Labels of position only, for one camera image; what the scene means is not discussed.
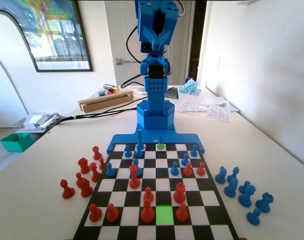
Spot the black and white chessboard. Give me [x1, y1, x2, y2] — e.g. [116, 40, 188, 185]
[73, 142, 240, 240]

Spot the red chess queen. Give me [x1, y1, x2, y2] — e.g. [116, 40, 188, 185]
[173, 182, 187, 204]

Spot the white door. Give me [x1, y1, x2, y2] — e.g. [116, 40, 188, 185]
[104, 0, 194, 87]

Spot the clear bag of blue parts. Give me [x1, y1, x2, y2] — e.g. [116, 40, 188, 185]
[178, 77, 210, 111]

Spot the grey flat pad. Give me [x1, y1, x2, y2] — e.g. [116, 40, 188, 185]
[165, 87, 180, 100]

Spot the colourful marker set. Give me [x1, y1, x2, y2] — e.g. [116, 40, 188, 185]
[98, 87, 126, 98]

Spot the long cardboard box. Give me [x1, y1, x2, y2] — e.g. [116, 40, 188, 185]
[77, 90, 134, 113]

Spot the white paper stack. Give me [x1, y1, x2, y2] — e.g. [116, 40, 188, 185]
[179, 96, 240, 113]

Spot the black framed poster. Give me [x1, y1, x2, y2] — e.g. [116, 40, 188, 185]
[16, 0, 94, 73]

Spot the printed paper sheet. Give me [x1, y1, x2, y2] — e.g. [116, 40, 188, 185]
[205, 103, 232, 123]

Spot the pile of papers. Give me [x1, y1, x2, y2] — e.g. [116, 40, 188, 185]
[23, 112, 60, 131]

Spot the green plastic bin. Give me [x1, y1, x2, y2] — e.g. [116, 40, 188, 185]
[0, 132, 34, 153]

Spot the silver door handle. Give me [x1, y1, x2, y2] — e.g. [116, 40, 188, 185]
[115, 57, 140, 66]

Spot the black table cable bundle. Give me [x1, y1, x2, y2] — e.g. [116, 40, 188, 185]
[49, 103, 139, 130]

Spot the blue arm base plate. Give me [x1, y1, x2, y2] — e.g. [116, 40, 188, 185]
[106, 124, 206, 155]

